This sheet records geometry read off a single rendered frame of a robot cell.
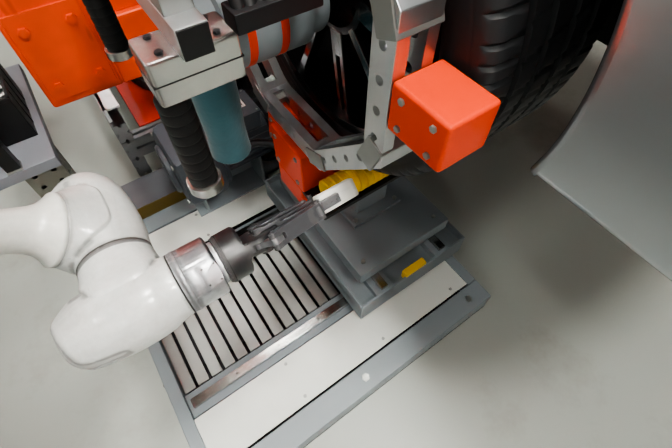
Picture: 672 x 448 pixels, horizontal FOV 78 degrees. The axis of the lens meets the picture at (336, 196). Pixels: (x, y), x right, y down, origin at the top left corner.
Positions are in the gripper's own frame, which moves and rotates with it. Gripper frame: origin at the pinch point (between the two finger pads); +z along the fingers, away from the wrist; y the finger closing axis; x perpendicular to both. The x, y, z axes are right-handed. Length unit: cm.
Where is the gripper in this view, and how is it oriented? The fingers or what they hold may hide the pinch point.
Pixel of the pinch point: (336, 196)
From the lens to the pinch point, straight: 66.2
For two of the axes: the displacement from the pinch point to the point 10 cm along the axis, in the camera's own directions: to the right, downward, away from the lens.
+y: 4.0, 0.4, -9.1
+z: 8.2, -4.6, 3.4
